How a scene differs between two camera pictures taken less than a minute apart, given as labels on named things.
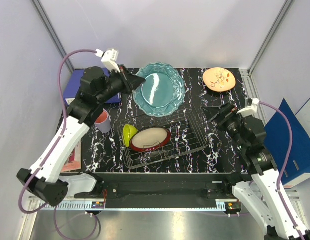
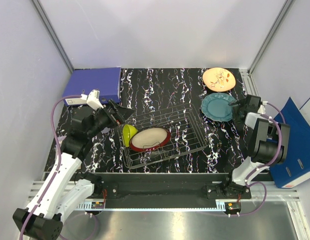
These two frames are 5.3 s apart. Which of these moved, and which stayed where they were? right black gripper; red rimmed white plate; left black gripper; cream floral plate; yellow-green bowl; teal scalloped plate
Moved: right black gripper; teal scalloped plate; left black gripper
Stayed: red rimmed white plate; yellow-green bowl; cream floral plate
